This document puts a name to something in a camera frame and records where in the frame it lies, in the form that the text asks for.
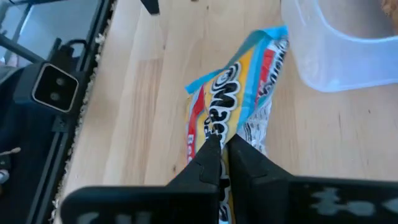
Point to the large clear plastic bin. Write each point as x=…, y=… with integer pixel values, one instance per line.
x=335, y=62

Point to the black crossbar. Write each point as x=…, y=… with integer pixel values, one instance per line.
x=18, y=48

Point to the black square mount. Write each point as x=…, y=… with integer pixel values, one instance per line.
x=54, y=88

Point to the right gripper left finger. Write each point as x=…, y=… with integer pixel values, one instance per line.
x=202, y=168

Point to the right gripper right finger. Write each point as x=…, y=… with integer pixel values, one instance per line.
x=258, y=174

